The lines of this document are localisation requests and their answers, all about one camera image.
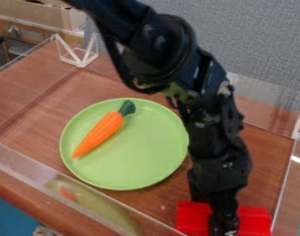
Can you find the clear acrylic tray enclosure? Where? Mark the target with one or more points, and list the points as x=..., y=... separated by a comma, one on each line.
x=45, y=91

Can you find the green round plate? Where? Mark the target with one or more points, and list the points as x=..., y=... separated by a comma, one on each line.
x=140, y=155

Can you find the wooden cabinet with knob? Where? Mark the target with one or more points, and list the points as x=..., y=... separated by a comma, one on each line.
x=25, y=34

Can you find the orange toy carrot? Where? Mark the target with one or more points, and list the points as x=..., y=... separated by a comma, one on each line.
x=104, y=129

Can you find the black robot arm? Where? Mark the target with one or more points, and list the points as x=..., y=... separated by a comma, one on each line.
x=155, y=53

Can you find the cardboard box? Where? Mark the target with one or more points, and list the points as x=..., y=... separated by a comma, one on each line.
x=52, y=13

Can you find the red plastic block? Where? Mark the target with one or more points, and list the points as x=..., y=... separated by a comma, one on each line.
x=192, y=220

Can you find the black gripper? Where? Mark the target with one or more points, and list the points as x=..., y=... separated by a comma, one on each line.
x=220, y=169

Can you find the clear acrylic triangle bracket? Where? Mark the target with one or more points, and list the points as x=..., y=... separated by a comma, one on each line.
x=75, y=55

